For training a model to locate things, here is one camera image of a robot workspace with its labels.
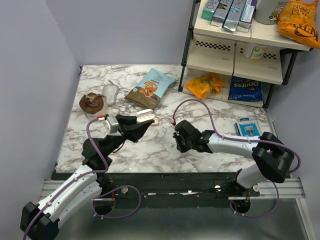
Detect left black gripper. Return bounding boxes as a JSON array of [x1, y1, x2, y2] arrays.
[[103, 114, 154, 157]]

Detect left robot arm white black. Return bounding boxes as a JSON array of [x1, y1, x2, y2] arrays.
[[20, 109, 155, 240]]

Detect blue white card packet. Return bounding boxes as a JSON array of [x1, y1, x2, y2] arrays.
[[234, 118, 262, 137]]

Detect silver toothpaste box left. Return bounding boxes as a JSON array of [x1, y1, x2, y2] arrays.
[[211, 0, 233, 28]]

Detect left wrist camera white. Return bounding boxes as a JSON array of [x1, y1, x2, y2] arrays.
[[97, 114, 119, 135]]

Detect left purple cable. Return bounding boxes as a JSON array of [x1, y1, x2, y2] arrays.
[[22, 118, 142, 240]]

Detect silver toothpaste box middle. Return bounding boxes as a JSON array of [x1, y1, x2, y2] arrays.
[[223, 0, 246, 32]]

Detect teal toothpaste box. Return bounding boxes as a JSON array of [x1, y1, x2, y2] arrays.
[[201, 0, 220, 21]]

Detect black frame cream shelf unit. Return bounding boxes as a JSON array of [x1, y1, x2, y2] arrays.
[[178, 0, 311, 109]]

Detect blue Doritos bag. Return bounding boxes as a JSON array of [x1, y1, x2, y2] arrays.
[[228, 76, 263, 102]]

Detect silver toothpaste box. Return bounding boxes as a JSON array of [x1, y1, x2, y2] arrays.
[[223, 0, 246, 32], [211, 0, 233, 28]]

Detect brown paper wrapped cup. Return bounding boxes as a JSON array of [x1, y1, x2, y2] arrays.
[[79, 92, 108, 121]]

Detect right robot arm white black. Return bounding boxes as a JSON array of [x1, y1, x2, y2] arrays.
[[173, 120, 295, 196]]

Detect blue white toothpaste box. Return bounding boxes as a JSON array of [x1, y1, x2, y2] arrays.
[[236, 0, 258, 33]]

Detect white earbud charging case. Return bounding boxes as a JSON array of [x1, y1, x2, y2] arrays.
[[136, 109, 155, 123]]

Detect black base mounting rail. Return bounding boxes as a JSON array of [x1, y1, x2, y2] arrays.
[[93, 172, 260, 209]]

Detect white yellow cup on shelf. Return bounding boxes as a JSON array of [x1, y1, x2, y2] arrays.
[[242, 42, 269, 60]]

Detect blue cassava chips bag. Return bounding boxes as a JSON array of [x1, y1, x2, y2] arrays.
[[124, 68, 177, 111]]

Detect beige earbud charging case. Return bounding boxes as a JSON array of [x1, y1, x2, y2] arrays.
[[151, 118, 159, 126]]

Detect orange snack bag lower shelf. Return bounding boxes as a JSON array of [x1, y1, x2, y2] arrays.
[[185, 72, 225, 99]]

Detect white popcorn tub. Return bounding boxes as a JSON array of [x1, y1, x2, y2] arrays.
[[253, 0, 289, 25]]

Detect orange honey dijon chips bag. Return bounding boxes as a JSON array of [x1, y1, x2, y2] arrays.
[[277, 0, 320, 49]]

